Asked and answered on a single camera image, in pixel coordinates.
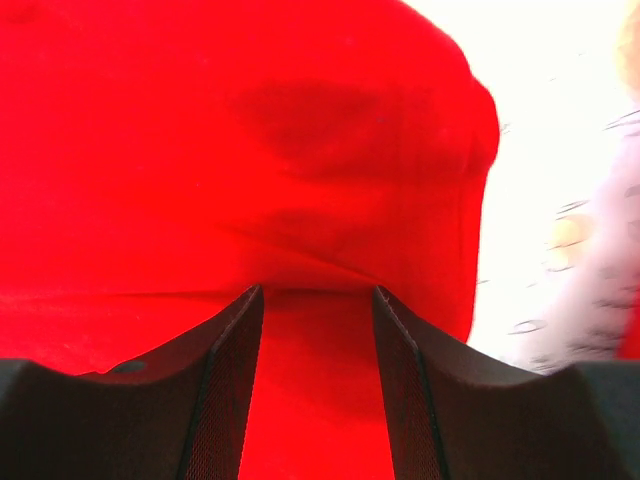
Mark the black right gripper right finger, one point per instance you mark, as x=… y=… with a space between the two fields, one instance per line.
x=455 y=413

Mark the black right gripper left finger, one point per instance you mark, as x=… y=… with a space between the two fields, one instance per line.
x=179 y=411

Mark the red t shirt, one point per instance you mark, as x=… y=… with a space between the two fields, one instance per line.
x=159 y=157

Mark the floral table cloth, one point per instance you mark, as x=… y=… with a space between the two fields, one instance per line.
x=558 y=275

